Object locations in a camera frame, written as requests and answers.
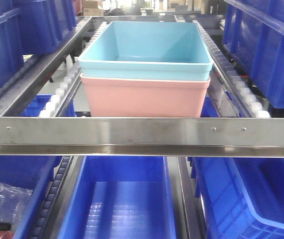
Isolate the blue bin lower right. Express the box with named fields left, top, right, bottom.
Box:
left=192, top=157, right=284, bottom=239

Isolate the blue bin shelf upper left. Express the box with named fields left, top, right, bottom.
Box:
left=0, top=0, right=77, bottom=88

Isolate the light blue plastic box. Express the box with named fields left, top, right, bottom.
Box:
left=78, top=21, right=213, bottom=81

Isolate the blue bin shelf upper right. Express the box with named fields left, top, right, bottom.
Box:
left=223, top=0, right=284, bottom=110

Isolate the left white roller track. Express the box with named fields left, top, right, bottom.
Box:
left=38, top=21, right=107, bottom=118

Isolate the white roller track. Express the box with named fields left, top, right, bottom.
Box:
left=38, top=21, right=107, bottom=118
left=193, top=20, right=271, bottom=119

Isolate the blue bin lower middle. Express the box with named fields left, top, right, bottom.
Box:
left=58, top=155, right=176, bottom=239

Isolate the lower black roller track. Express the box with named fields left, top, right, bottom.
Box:
left=30, top=156, right=73, bottom=239

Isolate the blue bin under left track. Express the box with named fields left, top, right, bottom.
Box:
left=20, top=94, right=77, bottom=117

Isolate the blue bin shelf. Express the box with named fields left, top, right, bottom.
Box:
left=223, top=0, right=284, bottom=110
left=0, top=0, right=77, bottom=88

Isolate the cardboard box background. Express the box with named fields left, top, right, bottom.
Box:
left=82, top=0, right=103, bottom=16

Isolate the pink plastic box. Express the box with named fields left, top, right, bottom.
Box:
left=81, top=75, right=210, bottom=118

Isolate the blue bin lower left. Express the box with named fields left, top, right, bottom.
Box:
left=0, top=155, right=62, bottom=239

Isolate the right white roller track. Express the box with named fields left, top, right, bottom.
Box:
left=193, top=20, right=271, bottom=119

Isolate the clear plastic bag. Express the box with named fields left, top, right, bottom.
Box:
left=0, top=182, right=33, bottom=232

